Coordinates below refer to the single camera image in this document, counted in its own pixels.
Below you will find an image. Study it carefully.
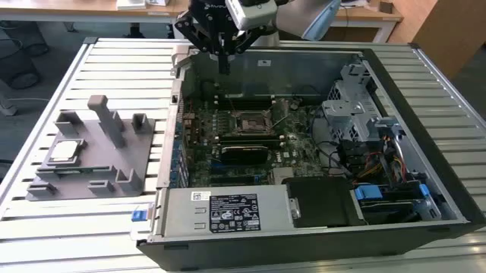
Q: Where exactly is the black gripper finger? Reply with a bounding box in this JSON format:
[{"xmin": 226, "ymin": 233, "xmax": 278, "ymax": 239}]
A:
[
  {"xmin": 174, "ymin": 10, "xmax": 226, "ymax": 76},
  {"xmin": 223, "ymin": 26, "xmax": 270, "ymax": 76}
]

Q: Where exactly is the metal socket cover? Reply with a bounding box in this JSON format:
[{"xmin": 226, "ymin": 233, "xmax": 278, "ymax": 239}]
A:
[{"xmin": 269, "ymin": 98, "xmax": 292, "ymax": 127}]

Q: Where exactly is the silver CPU green board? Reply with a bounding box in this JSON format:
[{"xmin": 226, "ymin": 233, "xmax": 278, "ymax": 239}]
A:
[{"xmin": 50, "ymin": 140, "xmax": 83, "ymax": 163}]

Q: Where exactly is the CPU socket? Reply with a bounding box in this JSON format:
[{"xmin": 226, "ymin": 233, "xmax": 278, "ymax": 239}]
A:
[{"xmin": 234, "ymin": 110, "xmax": 274, "ymax": 135}]

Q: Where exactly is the black chair base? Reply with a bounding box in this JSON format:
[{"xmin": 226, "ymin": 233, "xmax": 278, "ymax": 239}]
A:
[{"xmin": 123, "ymin": 24, "xmax": 146, "ymax": 39}]

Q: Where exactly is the silver drive cage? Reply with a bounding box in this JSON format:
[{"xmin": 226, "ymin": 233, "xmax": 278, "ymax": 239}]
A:
[{"xmin": 321, "ymin": 64, "xmax": 385, "ymax": 143}]

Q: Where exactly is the green motherboard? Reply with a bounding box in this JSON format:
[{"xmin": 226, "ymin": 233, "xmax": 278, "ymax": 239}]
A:
[{"xmin": 178, "ymin": 95, "xmax": 345, "ymax": 189}]

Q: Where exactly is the black mesh bin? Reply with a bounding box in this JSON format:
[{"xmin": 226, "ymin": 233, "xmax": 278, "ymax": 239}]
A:
[
  {"xmin": 0, "ymin": 20, "xmax": 51, "ymax": 56},
  {"xmin": 0, "ymin": 38, "xmax": 42, "ymax": 90}
]

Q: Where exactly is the black expansion card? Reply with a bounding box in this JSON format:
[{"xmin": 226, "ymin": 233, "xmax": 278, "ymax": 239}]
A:
[{"xmin": 219, "ymin": 145, "xmax": 269, "ymax": 166}]

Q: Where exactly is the silver chipset heatsink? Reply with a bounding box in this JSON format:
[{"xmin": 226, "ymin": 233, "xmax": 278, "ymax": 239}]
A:
[{"xmin": 273, "ymin": 167, "xmax": 296, "ymax": 183}]

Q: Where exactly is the black expansion slot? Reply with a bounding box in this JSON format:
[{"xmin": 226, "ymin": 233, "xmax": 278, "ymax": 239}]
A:
[{"xmin": 210, "ymin": 176, "xmax": 257, "ymax": 184}]

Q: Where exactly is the wooden cabinet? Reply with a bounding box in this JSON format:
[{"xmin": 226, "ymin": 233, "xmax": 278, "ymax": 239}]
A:
[{"xmin": 386, "ymin": 0, "xmax": 486, "ymax": 80}]

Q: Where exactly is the grey parts rack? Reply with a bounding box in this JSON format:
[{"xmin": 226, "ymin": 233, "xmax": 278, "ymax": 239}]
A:
[{"xmin": 26, "ymin": 95, "xmax": 157, "ymax": 202}]

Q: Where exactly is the white furniture foot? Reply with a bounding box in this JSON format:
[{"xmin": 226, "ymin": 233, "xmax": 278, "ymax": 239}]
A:
[{"xmin": 0, "ymin": 92, "xmax": 19, "ymax": 117}]

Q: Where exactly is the green RAM stick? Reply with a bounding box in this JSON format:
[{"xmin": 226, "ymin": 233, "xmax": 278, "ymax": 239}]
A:
[{"xmin": 55, "ymin": 167, "xmax": 95, "ymax": 174}]

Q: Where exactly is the blue disk carrier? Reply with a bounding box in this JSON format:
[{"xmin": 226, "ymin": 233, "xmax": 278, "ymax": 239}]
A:
[{"xmin": 353, "ymin": 183, "xmax": 421, "ymax": 224}]

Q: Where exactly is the silver power supply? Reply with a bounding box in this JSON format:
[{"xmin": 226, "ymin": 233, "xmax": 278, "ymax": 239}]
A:
[{"xmin": 150, "ymin": 184, "xmax": 301, "ymax": 238}]

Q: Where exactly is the black open PC case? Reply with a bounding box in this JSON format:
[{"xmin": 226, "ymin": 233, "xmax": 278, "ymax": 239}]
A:
[{"xmin": 135, "ymin": 44, "xmax": 486, "ymax": 272}]

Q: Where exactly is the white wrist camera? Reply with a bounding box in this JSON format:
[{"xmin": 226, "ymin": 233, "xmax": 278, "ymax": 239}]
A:
[{"xmin": 225, "ymin": 0, "xmax": 278, "ymax": 31}]

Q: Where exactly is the wooden desk white frame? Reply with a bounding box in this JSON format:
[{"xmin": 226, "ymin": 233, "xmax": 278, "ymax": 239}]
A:
[
  {"xmin": 0, "ymin": 0, "xmax": 175, "ymax": 32},
  {"xmin": 170, "ymin": 0, "xmax": 405, "ymax": 43}
]

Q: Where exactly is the black wire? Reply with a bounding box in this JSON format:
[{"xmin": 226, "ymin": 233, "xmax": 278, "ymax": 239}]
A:
[{"xmin": 310, "ymin": 106, "xmax": 357, "ymax": 179}]

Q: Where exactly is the yellow red wire bundle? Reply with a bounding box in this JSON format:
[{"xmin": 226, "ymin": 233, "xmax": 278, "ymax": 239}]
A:
[{"xmin": 352, "ymin": 135, "xmax": 410, "ymax": 184}]

